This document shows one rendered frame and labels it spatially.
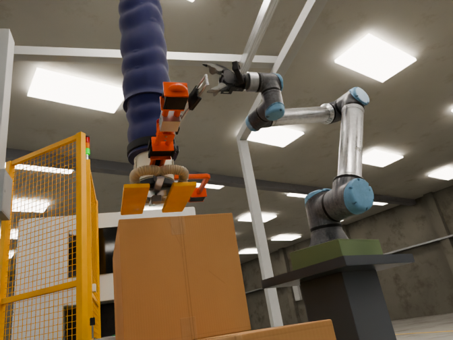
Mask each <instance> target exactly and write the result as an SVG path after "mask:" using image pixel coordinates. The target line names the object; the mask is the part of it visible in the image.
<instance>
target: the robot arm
mask: <svg viewBox="0 0 453 340"><path fill-rule="evenodd" d="M232 64H233V66H232V70H233V71H234V72H232V71H231V70H229V69H227V68H226V67H225V66H222V65H218V64H213V63H203V64H202V65H204V66H206V67H209V72H210V74H212V75H214V74H218V75H221V76H220V77H219V81H218V83H219V85H218V86H215V87H213V88H211V89H209V90H208V91H207V93H213V96H216V95H217V94H218V93H219V92H221V94H232V92H233V91H239V92H243V90H245V91H246V92H261V95H262V101H263V102H262V103H261V104H260V105H259V106H258V107H256V108H255V109H254V110H253V111H252V112H251V113H250V114H249V115H248V116H247V117H246V119H245V123H246V126H247V127H248V128H249V129H250V130H251V131H253V132H257V131H259V130H260V129H262V128H270V127H276V126H283V125H297V124H304V123H318V122H322V123H323V124H331V123H336V122H338V121H341V127H340V147H339V157H338V175H337V176H336V177H335V178H334V179H333V182H332V189H328V188H325V189H322V190H316V191H313V192H311V193H309V194H308V195H306V197H305V208H306V211H307V218H308V221H309V228H310V231H311V239H310V245H309V247H311V246H315V245H318V244H322V243H325V242H329V241H332V240H335V239H348V237H347V236H346V234H345V232H344V231H343V230H342V225H341V221H342V220H345V219H348V218H350V217H353V216H356V215H360V214H362V213H364V212H365V211H367V210H369V209H370V208H371V207H372V205H373V200H374V195H373V190H372V188H371V186H369V184H368V183H367V182H366V181H365V179H364V178H363V177H362V160H363V116H364V111H365V105H367V104H369V97H368V95H367V93H366V92H365V91H364V90H363V89H361V88H359V87H354V88H352V89H350V90H349V91H348V92H346V93H345V94H344V95H342V96H341V97H340V98H338V99H337V100H335V101H333V102H331V103H325V104H323V105H321V106H320V107H303V108H292V109H285V108H284V103H283V100H282V95H281V92H282V89H283V79H282V76H281V75H280V74H275V73H260V72H247V73H246V74H242V73H241V66H240V65H239V64H238V62H237V61H234V62H232ZM222 73H223V74H222ZM223 92H229V93H223Z"/></svg>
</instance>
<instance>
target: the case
mask: <svg viewBox="0 0 453 340"><path fill-rule="evenodd" d="M113 285H114V304H115V340H196V339H203V338H208V337H215V336H220V335H228V334H232V333H239V332H244V331H250V330H251V325H250V320H249V312H248V308H247V300H246V295H245V288H244V283H243V275H242V271H241V263H240V258H239V251H238V246H237V238H236V234H235V226H234V222H233V214H232V213H220V214H208V215H185V216H174V217H151V218H139V219H119V222H118V227H117V235H116V240H115V248H114V252H113Z"/></svg>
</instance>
